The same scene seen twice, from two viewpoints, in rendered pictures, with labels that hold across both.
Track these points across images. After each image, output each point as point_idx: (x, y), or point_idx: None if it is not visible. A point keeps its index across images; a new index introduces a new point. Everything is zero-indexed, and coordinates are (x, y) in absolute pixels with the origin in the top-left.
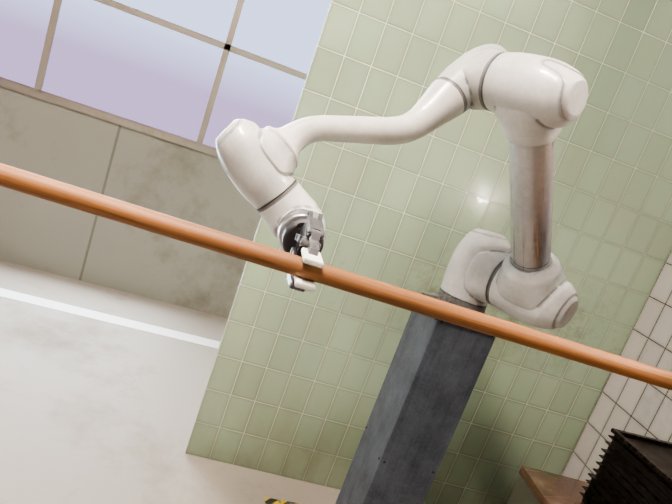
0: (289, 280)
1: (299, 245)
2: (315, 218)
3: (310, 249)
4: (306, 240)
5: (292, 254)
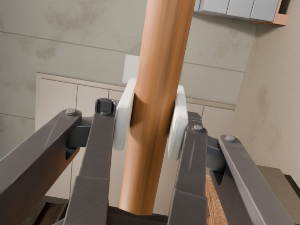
0: (246, 169)
1: (116, 102)
2: None
3: (113, 99)
4: (97, 110)
5: (138, 69)
